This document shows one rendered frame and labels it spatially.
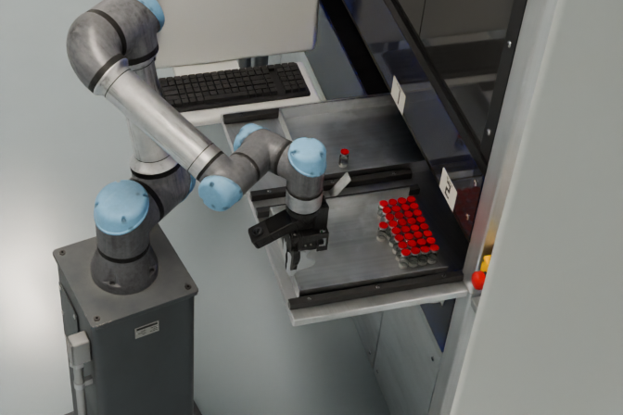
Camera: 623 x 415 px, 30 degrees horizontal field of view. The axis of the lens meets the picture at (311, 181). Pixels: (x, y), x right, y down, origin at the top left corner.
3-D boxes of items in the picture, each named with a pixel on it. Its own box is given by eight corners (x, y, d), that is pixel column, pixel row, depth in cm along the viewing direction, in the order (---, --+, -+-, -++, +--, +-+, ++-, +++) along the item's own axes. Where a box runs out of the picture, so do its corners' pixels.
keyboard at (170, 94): (296, 65, 324) (297, 58, 322) (311, 96, 314) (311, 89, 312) (154, 82, 314) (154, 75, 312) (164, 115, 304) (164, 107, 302)
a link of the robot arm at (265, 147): (222, 142, 230) (267, 164, 226) (253, 113, 238) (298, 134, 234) (221, 170, 236) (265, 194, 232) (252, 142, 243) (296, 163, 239)
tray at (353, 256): (407, 197, 277) (409, 187, 274) (445, 277, 259) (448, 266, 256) (269, 218, 268) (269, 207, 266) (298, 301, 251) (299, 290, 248)
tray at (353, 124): (404, 102, 303) (405, 92, 301) (438, 169, 285) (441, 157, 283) (278, 119, 295) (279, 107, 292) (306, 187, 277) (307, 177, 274)
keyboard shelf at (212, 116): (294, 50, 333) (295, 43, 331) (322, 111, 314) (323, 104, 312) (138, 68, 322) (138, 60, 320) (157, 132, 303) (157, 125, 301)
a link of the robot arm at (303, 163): (299, 127, 233) (336, 144, 230) (296, 168, 240) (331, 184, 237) (277, 148, 227) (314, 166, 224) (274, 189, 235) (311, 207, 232)
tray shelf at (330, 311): (397, 96, 308) (398, 91, 307) (499, 290, 260) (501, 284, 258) (220, 119, 296) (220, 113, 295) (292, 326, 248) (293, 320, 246)
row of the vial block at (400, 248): (384, 213, 272) (387, 198, 269) (409, 268, 260) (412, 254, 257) (375, 214, 272) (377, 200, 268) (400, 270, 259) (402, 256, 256)
